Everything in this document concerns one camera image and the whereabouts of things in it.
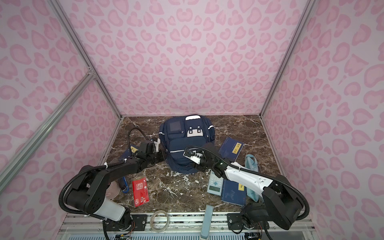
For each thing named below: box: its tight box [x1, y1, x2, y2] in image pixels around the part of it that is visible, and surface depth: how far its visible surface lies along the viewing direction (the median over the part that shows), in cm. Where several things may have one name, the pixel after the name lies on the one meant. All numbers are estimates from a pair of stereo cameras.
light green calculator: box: [207, 170, 224, 196], surface depth 85 cm
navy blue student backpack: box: [158, 115, 216, 174], surface depth 103 cm
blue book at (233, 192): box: [221, 178, 247, 206], surface depth 83 cm
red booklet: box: [132, 176, 150, 208], surface depth 85 cm
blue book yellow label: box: [218, 136, 245, 163], surface depth 102 cm
